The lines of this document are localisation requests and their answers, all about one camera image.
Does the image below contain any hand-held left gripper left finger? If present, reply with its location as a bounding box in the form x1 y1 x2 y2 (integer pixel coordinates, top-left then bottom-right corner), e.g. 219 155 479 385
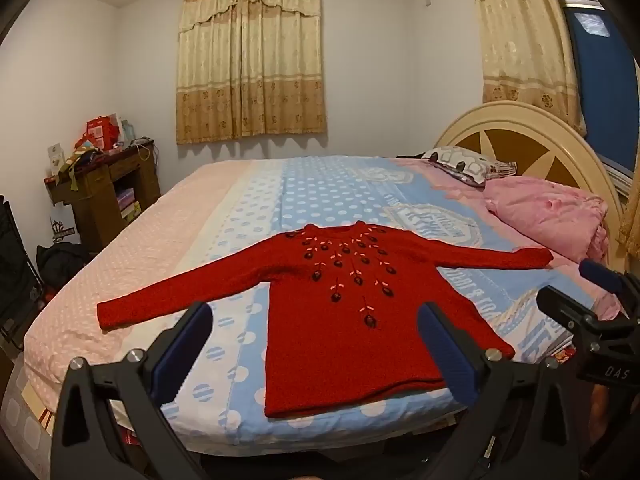
50 301 216 480

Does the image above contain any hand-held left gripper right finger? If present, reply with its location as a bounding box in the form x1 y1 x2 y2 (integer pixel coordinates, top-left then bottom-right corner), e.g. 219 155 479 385
417 302 596 480

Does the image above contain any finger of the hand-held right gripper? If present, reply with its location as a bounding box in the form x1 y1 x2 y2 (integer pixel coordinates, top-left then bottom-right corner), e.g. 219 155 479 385
579 259 631 294
536 285 599 331

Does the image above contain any red knit sweater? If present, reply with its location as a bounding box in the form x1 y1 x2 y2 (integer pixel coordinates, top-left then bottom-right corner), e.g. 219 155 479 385
96 220 555 419

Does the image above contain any pink quilt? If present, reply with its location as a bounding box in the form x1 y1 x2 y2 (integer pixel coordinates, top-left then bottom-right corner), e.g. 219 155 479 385
482 176 612 265

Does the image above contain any bed with patterned sheet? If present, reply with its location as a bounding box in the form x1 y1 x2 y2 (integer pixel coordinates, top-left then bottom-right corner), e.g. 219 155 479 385
22 155 623 448

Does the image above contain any black bag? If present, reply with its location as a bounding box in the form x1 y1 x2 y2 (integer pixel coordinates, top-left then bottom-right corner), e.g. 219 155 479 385
36 242 91 291

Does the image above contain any stack of books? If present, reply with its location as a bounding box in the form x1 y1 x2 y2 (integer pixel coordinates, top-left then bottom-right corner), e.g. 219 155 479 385
116 187 142 220

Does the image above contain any cream bed headboard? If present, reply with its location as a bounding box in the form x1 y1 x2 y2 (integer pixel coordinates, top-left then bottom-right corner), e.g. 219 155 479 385
432 101 626 276

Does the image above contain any printed paper bag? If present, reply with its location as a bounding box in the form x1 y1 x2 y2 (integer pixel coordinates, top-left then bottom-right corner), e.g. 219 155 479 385
49 216 77 242

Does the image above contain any brown wooden desk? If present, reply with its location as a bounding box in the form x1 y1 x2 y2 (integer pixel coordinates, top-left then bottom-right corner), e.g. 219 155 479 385
44 141 162 252

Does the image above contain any patterned pillow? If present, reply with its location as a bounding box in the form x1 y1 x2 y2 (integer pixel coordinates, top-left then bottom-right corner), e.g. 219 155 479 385
419 146 518 188

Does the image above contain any blue panel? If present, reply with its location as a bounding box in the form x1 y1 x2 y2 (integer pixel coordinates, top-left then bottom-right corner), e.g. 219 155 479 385
542 0 640 201

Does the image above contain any colourful cloth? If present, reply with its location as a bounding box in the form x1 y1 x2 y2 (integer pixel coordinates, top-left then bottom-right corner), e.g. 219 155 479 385
56 144 101 193

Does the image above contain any pale paper bag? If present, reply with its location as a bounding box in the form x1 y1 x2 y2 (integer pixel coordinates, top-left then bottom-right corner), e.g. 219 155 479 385
116 115 137 147

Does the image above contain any red gift bag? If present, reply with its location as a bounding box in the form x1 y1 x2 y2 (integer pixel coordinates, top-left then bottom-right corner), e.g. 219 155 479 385
86 116 118 152

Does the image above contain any beige flowered window curtain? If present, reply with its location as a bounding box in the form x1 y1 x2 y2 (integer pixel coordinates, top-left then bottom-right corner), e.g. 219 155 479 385
467 0 587 136
175 0 328 146

